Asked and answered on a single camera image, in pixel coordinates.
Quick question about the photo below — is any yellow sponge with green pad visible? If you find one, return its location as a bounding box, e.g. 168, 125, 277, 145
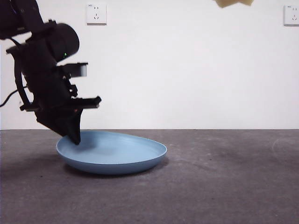
212, 0, 255, 9

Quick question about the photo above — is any blue round plate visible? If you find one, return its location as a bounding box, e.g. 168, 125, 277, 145
56, 130, 168, 175

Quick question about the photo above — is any white wall socket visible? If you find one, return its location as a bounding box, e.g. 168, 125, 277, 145
284, 5, 299, 27
86, 3, 108, 26

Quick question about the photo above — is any black cable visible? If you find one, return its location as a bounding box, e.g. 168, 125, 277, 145
0, 85, 28, 108

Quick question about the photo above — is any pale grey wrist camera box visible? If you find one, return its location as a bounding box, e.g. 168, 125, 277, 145
58, 61, 89, 79

